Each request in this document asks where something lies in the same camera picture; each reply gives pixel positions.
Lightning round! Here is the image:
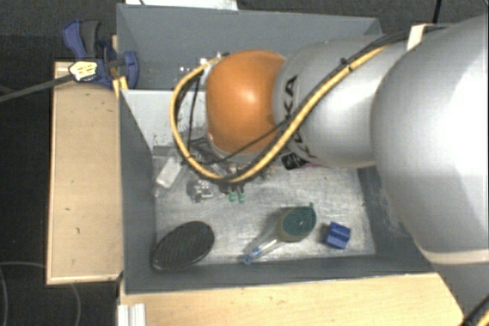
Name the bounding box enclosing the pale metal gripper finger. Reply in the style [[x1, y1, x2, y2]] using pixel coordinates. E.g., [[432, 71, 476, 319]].
[[186, 179, 215, 204], [155, 157, 183, 189]]

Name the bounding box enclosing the grey metal bin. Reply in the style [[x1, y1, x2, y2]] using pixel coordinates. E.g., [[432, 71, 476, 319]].
[[115, 2, 433, 294]]

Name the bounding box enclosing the black oval disc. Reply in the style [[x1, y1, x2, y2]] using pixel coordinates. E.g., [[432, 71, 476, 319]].
[[151, 220, 216, 273]]

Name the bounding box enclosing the pale wood board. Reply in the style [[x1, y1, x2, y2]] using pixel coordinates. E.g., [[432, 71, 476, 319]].
[[46, 60, 125, 286]]

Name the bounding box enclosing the blue block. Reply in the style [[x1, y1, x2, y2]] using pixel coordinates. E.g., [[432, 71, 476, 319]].
[[322, 221, 352, 250]]

